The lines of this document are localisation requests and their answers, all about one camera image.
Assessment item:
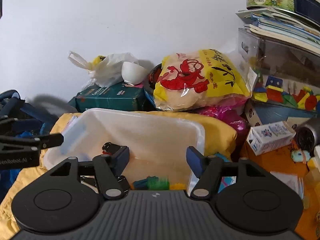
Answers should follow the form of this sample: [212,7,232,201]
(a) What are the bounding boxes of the colourful shape blocks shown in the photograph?
[252,75,319,112]

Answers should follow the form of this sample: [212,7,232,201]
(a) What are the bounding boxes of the white plastic bin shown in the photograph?
[43,108,205,192]

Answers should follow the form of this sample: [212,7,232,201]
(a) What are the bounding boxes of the yellow cloth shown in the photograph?
[1,111,237,239]

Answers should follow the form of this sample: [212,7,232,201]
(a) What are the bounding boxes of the pink plastic bag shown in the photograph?
[194,106,249,145]

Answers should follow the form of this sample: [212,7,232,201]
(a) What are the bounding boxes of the small white carton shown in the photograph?
[247,121,296,156]

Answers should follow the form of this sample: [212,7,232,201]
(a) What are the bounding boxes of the green building block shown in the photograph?
[132,176,170,191]

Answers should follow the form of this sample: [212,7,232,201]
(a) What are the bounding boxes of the light blue cardboard box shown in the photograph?
[214,153,236,193]

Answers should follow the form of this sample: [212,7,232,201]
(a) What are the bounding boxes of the dark toy car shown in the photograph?
[79,142,130,199]

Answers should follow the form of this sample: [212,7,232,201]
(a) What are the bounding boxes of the dark green box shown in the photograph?
[68,82,156,113]

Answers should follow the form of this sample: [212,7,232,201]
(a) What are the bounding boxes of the dark metal cup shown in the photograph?
[296,124,319,153]

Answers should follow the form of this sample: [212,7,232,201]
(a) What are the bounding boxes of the white plastic bag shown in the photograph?
[68,51,138,89]

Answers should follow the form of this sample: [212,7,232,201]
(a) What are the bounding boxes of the white bowl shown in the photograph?
[121,62,149,85]

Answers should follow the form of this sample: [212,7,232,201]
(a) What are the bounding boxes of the stack of books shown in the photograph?
[236,7,319,55]

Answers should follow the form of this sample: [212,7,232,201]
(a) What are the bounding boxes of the yellow building block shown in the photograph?
[169,183,187,190]

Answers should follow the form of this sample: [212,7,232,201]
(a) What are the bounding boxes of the yellow snack bag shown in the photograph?
[152,49,257,112]

